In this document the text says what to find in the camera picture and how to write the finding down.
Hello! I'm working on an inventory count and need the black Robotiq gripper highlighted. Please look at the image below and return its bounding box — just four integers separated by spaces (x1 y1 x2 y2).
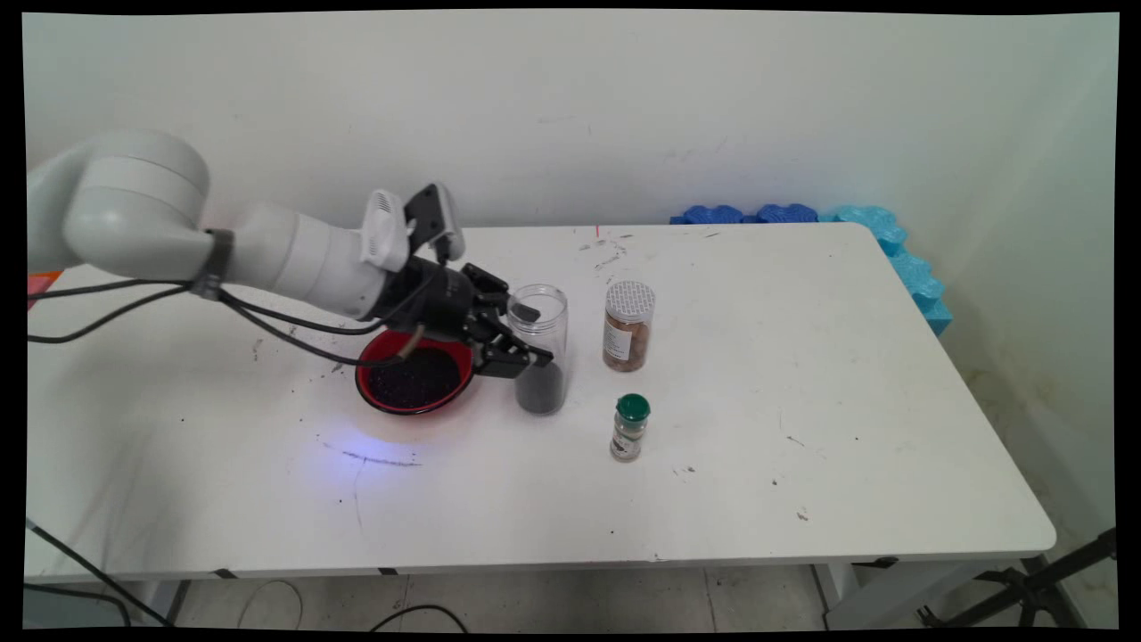
368 256 554 381

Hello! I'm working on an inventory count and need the tall clear plastic jar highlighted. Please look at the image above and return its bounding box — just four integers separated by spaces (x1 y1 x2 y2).
506 284 569 416

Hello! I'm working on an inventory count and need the red plastic bowl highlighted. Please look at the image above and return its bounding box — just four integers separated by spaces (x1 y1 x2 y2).
355 323 479 416

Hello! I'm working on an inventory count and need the brown spice jar white lid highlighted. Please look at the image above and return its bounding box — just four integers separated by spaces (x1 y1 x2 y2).
603 280 657 374

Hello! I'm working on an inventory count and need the small spice bottle green cap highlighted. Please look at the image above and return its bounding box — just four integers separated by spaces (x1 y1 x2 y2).
610 393 652 463

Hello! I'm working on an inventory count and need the light blue foam mat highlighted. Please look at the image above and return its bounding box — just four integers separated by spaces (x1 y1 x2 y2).
820 205 953 337

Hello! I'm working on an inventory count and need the white table leg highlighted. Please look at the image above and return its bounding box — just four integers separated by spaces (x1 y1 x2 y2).
134 580 193 628

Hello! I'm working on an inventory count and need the black tripod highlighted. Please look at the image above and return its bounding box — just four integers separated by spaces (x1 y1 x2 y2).
918 528 1117 629

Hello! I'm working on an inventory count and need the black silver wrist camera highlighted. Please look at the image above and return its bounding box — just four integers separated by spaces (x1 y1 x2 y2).
403 183 466 266

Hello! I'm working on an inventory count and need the black cable brown connector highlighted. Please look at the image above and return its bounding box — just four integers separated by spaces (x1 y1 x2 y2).
27 284 427 368

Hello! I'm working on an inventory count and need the grey velcro strap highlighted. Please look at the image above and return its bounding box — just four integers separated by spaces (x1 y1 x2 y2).
190 229 235 300

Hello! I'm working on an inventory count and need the black floor cable loop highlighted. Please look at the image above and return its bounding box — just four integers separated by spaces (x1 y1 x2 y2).
369 605 470 633

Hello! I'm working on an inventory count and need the thin grey floor cable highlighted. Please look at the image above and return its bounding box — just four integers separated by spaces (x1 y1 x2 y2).
235 580 305 630

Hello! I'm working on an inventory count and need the black camera cable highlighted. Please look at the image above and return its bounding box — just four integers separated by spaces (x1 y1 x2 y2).
27 241 447 338

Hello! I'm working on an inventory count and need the white table leg frame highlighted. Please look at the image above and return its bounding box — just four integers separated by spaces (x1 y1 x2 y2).
811 557 1055 630

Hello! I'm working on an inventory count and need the black cable beside table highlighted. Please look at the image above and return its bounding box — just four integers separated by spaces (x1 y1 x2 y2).
25 517 172 629

